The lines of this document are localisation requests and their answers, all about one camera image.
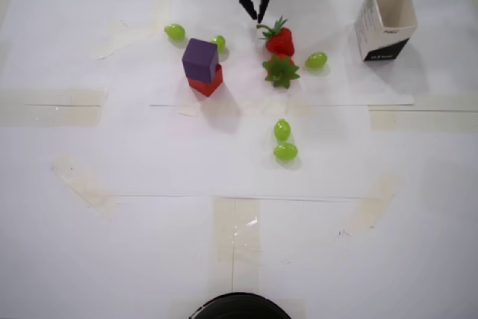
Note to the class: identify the green plastic grape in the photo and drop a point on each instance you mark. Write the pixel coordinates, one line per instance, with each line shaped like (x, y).
(285, 151)
(316, 60)
(219, 42)
(174, 32)
(282, 130)

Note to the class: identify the red strawberry with green leaves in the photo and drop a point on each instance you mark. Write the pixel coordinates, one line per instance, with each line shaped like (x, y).
(280, 70)

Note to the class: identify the black round dome object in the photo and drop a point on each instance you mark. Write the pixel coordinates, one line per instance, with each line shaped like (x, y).
(239, 309)

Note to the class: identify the beige masking tape strip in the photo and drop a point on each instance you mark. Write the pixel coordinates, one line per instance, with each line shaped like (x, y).
(112, 40)
(50, 108)
(371, 205)
(422, 119)
(84, 186)
(224, 229)

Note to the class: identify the red strawberry with stem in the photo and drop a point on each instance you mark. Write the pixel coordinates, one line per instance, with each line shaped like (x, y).
(281, 42)

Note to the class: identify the purple wooden cube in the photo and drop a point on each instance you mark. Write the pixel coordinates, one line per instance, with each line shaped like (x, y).
(199, 59)

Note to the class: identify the white paper sheet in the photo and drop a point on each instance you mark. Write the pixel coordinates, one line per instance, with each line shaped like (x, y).
(209, 1)

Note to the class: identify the white and black cardboard box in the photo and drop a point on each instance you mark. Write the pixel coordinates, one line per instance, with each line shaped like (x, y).
(384, 50)

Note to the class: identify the red wooden cube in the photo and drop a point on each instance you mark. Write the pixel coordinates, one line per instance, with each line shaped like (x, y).
(209, 85)

